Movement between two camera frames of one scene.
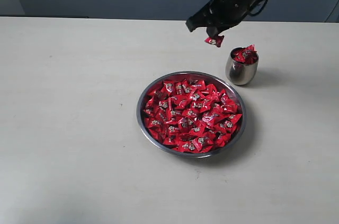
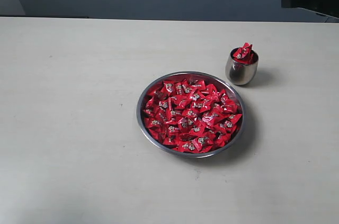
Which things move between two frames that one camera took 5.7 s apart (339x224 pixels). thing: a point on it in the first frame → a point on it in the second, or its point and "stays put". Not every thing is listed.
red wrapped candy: x=200 y=87 stays put
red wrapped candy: x=187 y=146 stays put
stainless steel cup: x=239 y=73 stays put
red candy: x=216 y=41 → x=246 y=50
